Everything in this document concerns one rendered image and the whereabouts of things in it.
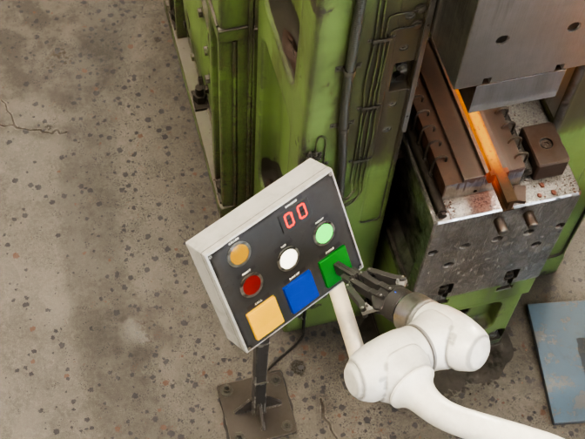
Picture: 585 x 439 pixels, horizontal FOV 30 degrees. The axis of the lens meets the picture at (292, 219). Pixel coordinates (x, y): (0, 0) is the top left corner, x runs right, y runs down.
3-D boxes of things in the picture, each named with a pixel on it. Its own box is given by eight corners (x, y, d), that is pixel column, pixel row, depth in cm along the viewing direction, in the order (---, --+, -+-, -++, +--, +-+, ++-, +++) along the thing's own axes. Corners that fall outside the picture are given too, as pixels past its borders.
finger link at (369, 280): (388, 291, 226) (393, 287, 227) (356, 270, 235) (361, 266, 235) (393, 305, 228) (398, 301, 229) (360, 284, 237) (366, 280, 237)
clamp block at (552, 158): (564, 174, 267) (571, 159, 261) (532, 181, 266) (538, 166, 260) (547, 135, 273) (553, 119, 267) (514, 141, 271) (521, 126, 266)
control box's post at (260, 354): (265, 413, 329) (277, 239, 236) (253, 415, 328) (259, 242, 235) (262, 401, 331) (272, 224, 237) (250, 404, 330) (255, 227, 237)
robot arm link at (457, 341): (446, 289, 219) (395, 313, 212) (501, 321, 207) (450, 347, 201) (446, 334, 224) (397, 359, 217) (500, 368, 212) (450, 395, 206)
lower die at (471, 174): (518, 184, 265) (527, 165, 258) (440, 200, 262) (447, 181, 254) (461, 50, 285) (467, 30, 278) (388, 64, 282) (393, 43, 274)
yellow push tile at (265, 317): (285, 321, 237) (275, 296, 233) (258, 341, 234) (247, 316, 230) (280, 318, 238) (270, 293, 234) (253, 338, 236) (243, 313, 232)
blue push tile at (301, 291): (320, 295, 240) (311, 270, 236) (294, 314, 238) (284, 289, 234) (315, 292, 242) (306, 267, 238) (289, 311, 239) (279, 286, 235)
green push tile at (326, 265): (353, 270, 244) (345, 244, 240) (328, 289, 241) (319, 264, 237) (348, 267, 245) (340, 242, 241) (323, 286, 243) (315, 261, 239)
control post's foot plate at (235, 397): (300, 434, 326) (302, 423, 318) (228, 451, 322) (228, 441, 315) (282, 368, 336) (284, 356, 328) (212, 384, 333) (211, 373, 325)
